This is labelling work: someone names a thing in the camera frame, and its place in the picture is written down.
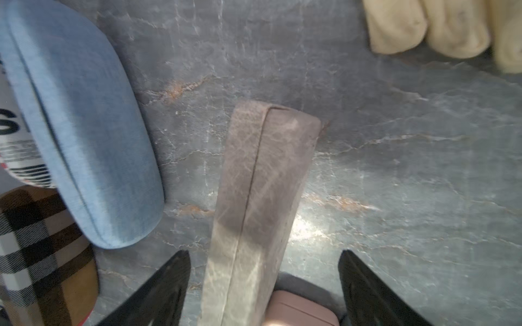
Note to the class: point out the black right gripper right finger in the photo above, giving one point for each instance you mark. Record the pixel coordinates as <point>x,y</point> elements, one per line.
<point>369,301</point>

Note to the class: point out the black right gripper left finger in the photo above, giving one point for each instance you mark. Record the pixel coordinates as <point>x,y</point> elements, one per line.
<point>160,300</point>

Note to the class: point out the pink glasses case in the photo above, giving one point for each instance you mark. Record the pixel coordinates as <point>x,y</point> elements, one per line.
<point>288,309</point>

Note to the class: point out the beige case black glasses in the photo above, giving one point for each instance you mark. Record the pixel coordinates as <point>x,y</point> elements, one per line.
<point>48,269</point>

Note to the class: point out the green glasses case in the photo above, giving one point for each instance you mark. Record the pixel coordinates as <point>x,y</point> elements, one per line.
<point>269,151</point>

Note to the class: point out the case with white sunglasses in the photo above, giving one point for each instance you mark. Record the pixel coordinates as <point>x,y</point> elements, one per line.
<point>81,110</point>

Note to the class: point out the beige case brown sunglasses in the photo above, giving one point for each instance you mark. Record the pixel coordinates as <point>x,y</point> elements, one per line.
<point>20,156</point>

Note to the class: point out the beige fabric glove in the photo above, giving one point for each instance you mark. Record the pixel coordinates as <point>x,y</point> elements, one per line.
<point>456,29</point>

